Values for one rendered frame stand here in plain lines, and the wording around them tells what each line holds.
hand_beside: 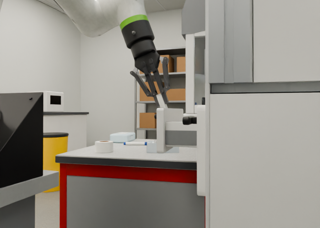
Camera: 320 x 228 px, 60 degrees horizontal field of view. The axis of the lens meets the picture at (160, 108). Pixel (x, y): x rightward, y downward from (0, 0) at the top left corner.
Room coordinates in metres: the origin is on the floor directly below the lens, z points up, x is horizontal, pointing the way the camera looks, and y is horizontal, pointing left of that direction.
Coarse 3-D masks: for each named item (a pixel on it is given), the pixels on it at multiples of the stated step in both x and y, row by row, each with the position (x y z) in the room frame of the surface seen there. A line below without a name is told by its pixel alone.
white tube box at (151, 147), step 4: (148, 144) 1.06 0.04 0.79; (152, 144) 1.06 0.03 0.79; (156, 144) 1.06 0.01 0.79; (148, 148) 1.06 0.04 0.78; (152, 148) 1.06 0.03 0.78; (156, 148) 1.06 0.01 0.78; (172, 148) 1.06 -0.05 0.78; (176, 148) 1.06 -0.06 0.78; (148, 152) 1.06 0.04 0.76; (152, 152) 1.06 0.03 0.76; (156, 152) 1.06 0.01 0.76; (168, 152) 1.06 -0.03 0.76; (172, 152) 1.06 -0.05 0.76; (176, 152) 1.06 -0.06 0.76
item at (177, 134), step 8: (168, 128) 0.68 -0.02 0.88; (176, 128) 0.68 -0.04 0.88; (184, 128) 0.67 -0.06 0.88; (192, 128) 0.67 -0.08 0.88; (168, 136) 0.68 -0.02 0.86; (176, 136) 0.67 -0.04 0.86; (184, 136) 0.67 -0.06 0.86; (192, 136) 0.66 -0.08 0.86; (168, 144) 0.68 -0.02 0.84; (176, 144) 0.67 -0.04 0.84; (184, 144) 0.67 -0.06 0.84; (192, 144) 0.66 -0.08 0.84
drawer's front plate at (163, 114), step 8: (160, 112) 0.67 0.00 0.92; (168, 112) 0.72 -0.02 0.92; (176, 112) 0.82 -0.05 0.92; (160, 120) 0.67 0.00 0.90; (168, 120) 0.72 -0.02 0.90; (176, 120) 0.82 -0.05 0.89; (160, 128) 0.67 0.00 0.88; (160, 136) 0.67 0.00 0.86; (160, 144) 0.67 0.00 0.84; (160, 152) 0.67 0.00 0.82
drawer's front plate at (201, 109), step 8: (200, 112) 0.33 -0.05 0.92; (200, 120) 0.33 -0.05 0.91; (200, 128) 0.33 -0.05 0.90; (200, 136) 0.33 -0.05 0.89; (200, 144) 0.33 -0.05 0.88; (200, 152) 0.33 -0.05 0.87; (200, 160) 0.33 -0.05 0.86; (200, 168) 0.33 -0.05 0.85; (200, 176) 0.33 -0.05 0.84; (200, 184) 0.33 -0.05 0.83; (200, 192) 0.33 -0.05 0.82
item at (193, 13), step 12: (192, 0) 1.59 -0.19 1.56; (204, 0) 1.57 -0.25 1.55; (192, 12) 1.59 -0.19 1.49; (204, 12) 1.57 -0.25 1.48; (192, 24) 1.59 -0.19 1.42; (204, 24) 1.57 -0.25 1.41; (192, 36) 1.59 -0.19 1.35; (204, 36) 1.59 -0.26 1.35; (192, 48) 1.59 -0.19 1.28; (192, 60) 1.59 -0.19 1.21; (192, 72) 1.59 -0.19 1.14; (192, 84) 1.59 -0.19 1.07; (192, 96) 1.59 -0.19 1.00; (192, 108) 1.59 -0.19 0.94
